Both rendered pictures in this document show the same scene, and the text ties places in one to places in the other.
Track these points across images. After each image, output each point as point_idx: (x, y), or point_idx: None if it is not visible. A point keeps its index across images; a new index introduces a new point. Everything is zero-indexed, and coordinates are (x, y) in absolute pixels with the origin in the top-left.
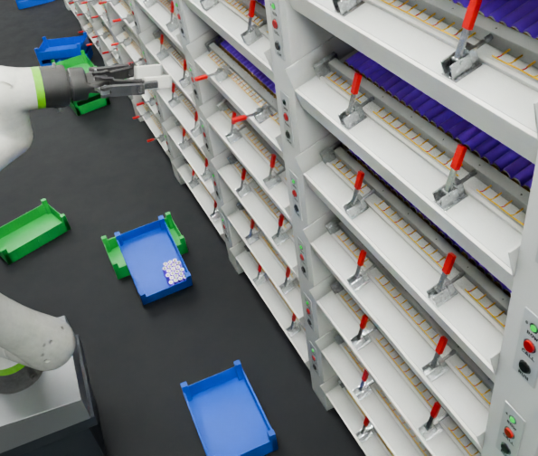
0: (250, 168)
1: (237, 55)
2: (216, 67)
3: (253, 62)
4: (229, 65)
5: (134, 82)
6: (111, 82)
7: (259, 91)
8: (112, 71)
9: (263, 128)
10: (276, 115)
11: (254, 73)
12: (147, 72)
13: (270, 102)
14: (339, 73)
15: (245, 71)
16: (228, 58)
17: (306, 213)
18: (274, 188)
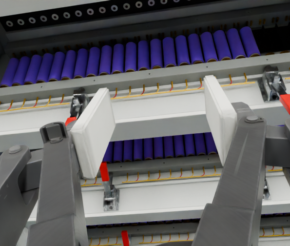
0: (199, 206)
1: (69, 73)
2: (40, 113)
3: None
4: (82, 87)
5: (264, 145)
6: (253, 244)
7: (216, 68)
8: (53, 204)
9: None
10: None
11: (148, 67)
12: (103, 131)
13: (267, 62)
14: None
15: (135, 71)
16: (62, 82)
17: None
18: (273, 193)
